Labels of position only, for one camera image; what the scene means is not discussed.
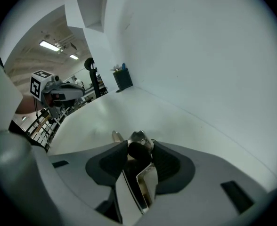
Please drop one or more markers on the dark square pen holder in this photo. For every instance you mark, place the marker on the dark square pen holder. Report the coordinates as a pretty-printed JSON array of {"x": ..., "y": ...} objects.
[{"x": 123, "y": 80}]

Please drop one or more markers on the small ceiling light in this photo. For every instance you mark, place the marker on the small ceiling light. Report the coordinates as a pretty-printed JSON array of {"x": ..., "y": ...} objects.
[{"x": 74, "y": 56}]

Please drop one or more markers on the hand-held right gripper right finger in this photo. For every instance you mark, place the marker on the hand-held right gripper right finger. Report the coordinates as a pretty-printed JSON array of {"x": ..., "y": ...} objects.
[{"x": 199, "y": 180}]

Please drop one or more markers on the white crumpled item in holder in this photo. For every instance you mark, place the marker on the white crumpled item in holder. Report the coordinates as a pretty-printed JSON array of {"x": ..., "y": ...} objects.
[{"x": 117, "y": 67}]

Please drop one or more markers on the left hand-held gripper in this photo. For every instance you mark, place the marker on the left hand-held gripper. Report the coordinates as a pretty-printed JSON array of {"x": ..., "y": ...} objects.
[{"x": 46, "y": 88}]

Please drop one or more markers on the long ceiling light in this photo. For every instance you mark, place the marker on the long ceiling light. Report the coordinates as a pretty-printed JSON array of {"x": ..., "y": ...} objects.
[{"x": 49, "y": 45}]

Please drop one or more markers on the blue pen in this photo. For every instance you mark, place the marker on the blue pen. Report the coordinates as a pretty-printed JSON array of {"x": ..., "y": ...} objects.
[{"x": 123, "y": 66}]

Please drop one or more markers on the person's left forearm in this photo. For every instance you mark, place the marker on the person's left forearm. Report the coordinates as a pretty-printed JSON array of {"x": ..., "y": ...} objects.
[{"x": 26, "y": 106}]

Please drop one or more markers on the grey metal clip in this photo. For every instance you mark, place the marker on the grey metal clip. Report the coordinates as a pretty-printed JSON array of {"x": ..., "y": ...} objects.
[{"x": 148, "y": 185}]

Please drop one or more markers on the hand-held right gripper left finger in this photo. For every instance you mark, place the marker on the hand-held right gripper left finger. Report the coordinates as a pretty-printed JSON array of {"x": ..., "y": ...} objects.
[{"x": 100, "y": 163}]

